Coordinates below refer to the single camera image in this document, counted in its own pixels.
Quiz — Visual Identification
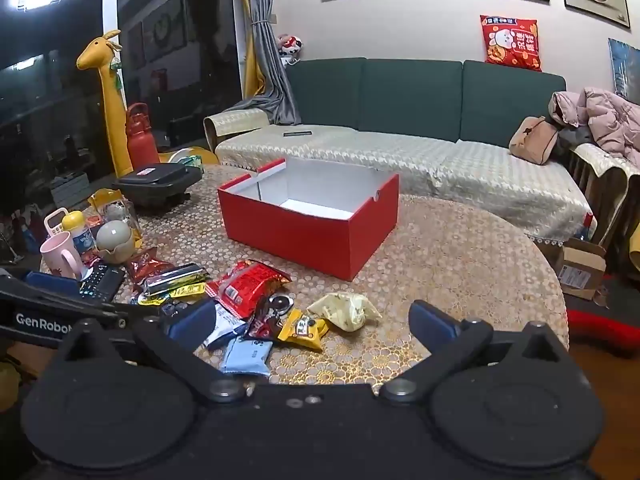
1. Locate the beige armrest cover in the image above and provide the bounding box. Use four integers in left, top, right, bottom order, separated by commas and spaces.
570, 142, 640, 263

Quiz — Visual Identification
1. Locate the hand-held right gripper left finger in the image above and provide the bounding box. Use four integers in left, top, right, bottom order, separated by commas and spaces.
52, 299, 256, 403

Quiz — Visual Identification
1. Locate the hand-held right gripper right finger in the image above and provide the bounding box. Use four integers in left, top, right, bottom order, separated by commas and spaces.
379, 300, 583, 403

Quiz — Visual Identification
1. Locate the large red snack bag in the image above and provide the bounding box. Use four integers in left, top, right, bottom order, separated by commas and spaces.
206, 260, 292, 320

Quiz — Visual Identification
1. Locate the dark snack packet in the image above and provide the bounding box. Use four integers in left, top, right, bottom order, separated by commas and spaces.
245, 294, 296, 343

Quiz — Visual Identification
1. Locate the pale yellow snack packet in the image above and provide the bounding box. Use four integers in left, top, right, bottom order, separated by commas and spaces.
306, 291, 382, 332

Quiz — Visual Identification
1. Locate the grey round ball in bowl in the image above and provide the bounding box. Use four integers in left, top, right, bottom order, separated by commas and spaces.
96, 220, 137, 264

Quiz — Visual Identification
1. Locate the brown cardboard box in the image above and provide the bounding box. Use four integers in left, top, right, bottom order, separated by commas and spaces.
550, 237, 608, 302

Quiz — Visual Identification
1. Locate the white handled timer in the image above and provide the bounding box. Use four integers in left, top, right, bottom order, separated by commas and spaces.
44, 206, 71, 241

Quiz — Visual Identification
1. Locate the orange snack packet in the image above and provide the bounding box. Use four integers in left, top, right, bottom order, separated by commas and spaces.
276, 308, 330, 352

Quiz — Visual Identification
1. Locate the red cardboard box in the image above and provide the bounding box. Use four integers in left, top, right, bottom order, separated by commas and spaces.
216, 156, 400, 282

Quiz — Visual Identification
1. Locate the silver black snack packet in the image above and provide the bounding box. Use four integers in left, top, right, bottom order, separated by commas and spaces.
142, 263, 210, 297

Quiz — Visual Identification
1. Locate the black remote control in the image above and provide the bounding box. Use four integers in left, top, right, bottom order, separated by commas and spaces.
79, 264, 126, 303

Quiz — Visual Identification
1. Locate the yellow-capped bottle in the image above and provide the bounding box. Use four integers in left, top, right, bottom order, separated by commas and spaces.
61, 211, 96, 257

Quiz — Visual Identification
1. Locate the grey curtain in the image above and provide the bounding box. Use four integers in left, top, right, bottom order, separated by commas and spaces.
227, 0, 302, 126

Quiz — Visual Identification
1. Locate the yellow curtain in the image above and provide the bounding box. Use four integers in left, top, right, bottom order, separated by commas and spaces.
234, 0, 266, 101

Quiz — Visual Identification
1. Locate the small red snack bag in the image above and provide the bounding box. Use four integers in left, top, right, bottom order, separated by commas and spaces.
124, 247, 176, 286

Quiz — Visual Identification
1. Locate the yellow giraffe chair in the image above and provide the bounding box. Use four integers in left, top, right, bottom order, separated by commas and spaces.
76, 29, 221, 178

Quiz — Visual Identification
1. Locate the pink mug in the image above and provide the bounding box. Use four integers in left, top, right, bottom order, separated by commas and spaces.
40, 237, 86, 281

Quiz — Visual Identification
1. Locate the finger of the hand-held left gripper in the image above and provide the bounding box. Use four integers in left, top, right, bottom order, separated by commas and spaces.
0, 269, 118, 307
70, 302, 168, 330

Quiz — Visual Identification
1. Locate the green sofa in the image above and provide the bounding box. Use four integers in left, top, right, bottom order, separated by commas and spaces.
285, 57, 568, 143

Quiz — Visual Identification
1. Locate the light blue snack packet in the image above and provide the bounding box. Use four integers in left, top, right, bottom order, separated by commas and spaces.
220, 336, 273, 378

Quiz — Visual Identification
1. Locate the plastic bottle red cap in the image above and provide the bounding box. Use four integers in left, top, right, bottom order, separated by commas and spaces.
575, 212, 597, 241

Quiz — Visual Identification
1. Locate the red round stool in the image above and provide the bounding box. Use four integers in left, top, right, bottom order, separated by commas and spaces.
567, 308, 640, 356

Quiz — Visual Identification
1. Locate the pink down jacket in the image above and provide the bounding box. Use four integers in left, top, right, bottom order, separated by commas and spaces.
548, 87, 640, 168

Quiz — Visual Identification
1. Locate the beige pouch bag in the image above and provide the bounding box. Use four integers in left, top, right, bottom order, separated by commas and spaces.
509, 116, 560, 165

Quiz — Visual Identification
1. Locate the black electric grill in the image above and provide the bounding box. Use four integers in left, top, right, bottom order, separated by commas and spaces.
111, 162, 204, 208

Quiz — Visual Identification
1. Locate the glass jar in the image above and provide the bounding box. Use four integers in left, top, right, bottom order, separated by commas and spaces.
89, 188, 142, 248

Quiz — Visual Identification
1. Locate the white red plush toy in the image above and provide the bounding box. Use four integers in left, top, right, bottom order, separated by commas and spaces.
276, 34, 303, 67

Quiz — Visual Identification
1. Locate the white blue snack packet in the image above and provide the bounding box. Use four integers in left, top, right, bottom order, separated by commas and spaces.
202, 305, 248, 351

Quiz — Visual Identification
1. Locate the blue wall poster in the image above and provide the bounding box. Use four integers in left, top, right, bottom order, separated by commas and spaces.
607, 37, 640, 101

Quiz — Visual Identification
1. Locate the beige patterned sofa cover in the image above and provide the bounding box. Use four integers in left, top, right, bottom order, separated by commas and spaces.
202, 107, 598, 256

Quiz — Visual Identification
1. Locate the red water bottle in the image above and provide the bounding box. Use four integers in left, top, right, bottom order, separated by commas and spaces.
125, 102, 162, 170

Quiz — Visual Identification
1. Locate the red printed cushion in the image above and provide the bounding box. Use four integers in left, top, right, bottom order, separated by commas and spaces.
480, 15, 542, 72

